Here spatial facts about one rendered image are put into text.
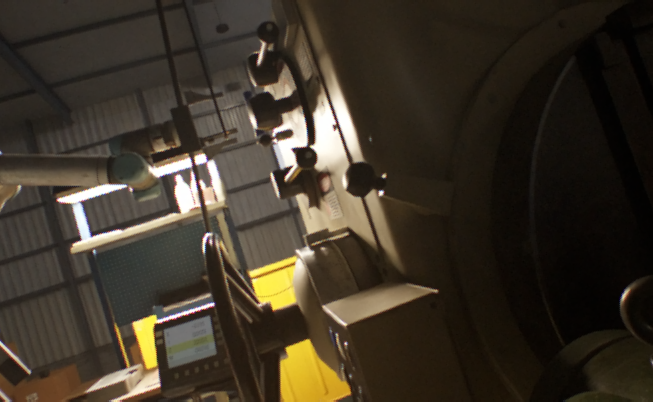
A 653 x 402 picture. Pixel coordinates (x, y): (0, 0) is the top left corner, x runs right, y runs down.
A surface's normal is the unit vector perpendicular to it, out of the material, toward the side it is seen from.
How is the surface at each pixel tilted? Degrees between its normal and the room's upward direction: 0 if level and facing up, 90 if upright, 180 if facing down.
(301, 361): 90
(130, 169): 90
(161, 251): 90
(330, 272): 51
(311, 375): 90
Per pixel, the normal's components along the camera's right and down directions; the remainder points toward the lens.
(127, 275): 0.10, -0.10
